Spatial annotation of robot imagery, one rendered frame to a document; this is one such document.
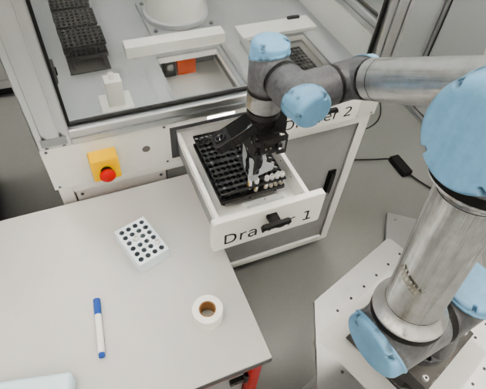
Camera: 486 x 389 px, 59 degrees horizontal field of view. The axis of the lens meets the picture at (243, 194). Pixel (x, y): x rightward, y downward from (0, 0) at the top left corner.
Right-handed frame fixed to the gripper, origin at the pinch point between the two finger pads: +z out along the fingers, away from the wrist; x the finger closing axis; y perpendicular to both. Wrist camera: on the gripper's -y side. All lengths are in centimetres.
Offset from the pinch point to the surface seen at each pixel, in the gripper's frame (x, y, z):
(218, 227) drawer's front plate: -10.8, -11.5, 2.2
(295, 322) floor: -5, 26, 94
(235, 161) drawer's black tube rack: 8.6, 0.2, 3.7
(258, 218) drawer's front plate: -10.6, -1.5, 3.6
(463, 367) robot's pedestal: -54, 31, 18
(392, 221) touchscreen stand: 24, 93, 90
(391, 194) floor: 41, 105, 94
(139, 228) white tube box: 3.6, -27.6, 13.9
